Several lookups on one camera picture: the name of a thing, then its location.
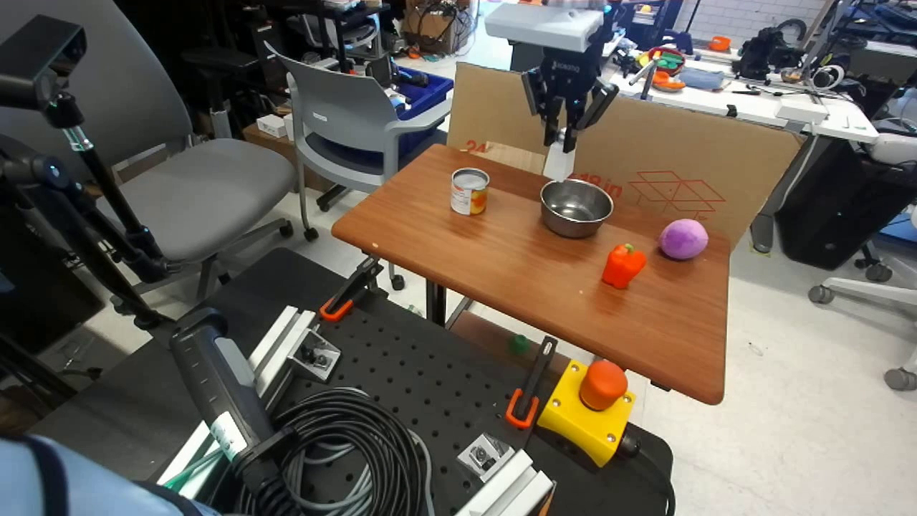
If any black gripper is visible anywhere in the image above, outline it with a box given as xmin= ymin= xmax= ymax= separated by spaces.
xmin=519 ymin=42 xmax=622 ymax=156

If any white salt cellar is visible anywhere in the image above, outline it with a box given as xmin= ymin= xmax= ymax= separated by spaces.
xmin=542 ymin=140 xmax=579 ymax=184

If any silver metal pot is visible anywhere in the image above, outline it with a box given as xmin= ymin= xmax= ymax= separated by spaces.
xmin=536 ymin=176 xmax=616 ymax=240

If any orange toy on desk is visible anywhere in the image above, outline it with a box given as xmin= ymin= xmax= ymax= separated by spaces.
xmin=646 ymin=45 xmax=688 ymax=98

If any open tin can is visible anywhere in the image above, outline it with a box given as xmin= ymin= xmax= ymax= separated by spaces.
xmin=448 ymin=163 xmax=494 ymax=222

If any brown cardboard panel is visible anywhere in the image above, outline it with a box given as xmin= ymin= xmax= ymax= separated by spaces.
xmin=446 ymin=60 xmax=809 ymax=250

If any blue plastic bin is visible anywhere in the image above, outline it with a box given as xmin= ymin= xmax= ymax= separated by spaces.
xmin=388 ymin=63 xmax=457 ymax=124

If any orange toy bell pepper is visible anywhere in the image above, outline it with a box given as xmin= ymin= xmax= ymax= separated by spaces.
xmin=599 ymin=240 xmax=652 ymax=292

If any purple ball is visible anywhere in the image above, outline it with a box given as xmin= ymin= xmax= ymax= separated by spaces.
xmin=656 ymin=214 xmax=713 ymax=265

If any light grey plastic chair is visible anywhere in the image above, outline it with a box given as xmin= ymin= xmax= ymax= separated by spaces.
xmin=284 ymin=54 xmax=453 ymax=245

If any yellow emergency stop button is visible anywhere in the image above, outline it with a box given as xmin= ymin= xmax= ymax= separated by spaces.
xmin=534 ymin=355 xmax=640 ymax=470

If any grey padded office chair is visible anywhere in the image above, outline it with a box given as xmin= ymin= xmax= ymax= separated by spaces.
xmin=0 ymin=0 xmax=302 ymax=296

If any black power strip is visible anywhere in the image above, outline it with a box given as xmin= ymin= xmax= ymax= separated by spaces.
xmin=169 ymin=322 xmax=281 ymax=474

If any blue cloth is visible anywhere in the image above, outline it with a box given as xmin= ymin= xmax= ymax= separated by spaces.
xmin=0 ymin=432 xmax=178 ymax=516

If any orange handled black clamp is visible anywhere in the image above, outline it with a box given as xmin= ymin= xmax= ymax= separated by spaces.
xmin=503 ymin=332 xmax=563 ymax=432
xmin=317 ymin=256 xmax=388 ymax=328

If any aluminium rail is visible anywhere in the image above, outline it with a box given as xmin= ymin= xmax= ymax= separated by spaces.
xmin=156 ymin=302 xmax=322 ymax=493
xmin=457 ymin=444 xmax=560 ymax=516

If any coiled black cable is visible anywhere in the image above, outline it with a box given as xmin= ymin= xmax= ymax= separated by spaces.
xmin=236 ymin=384 xmax=440 ymax=516

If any black camera on stand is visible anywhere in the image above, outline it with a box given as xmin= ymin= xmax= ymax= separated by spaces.
xmin=0 ymin=11 xmax=175 ymax=332

